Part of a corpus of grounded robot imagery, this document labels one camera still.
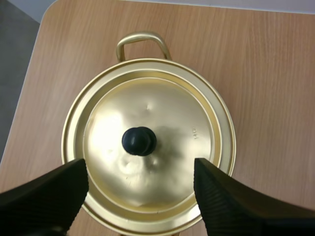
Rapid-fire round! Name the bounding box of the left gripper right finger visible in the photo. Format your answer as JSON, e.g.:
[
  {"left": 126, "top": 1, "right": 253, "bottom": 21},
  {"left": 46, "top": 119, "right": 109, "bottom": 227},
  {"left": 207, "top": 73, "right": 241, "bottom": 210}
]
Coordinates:
[{"left": 193, "top": 158, "right": 315, "bottom": 236}]

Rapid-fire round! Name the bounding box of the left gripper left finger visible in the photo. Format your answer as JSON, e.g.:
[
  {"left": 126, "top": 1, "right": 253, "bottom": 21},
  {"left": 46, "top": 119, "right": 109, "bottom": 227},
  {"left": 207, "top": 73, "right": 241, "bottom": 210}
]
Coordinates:
[{"left": 0, "top": 158, "right": 90, "bottom": 236}]

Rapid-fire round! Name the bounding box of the gold lid with black knob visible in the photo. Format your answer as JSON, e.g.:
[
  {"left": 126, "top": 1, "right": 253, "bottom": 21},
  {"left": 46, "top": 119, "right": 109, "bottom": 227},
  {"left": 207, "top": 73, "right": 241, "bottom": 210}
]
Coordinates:
[{"left": 61, "top": 58, "right": 237, "bottom": 236}]

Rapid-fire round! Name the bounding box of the gold pot with two handles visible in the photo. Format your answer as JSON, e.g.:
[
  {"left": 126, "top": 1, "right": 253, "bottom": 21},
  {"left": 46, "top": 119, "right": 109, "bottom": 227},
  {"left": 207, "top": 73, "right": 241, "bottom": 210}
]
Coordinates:
[{"left": 61, "top": 30, "right": 237, "bottom": 236}]

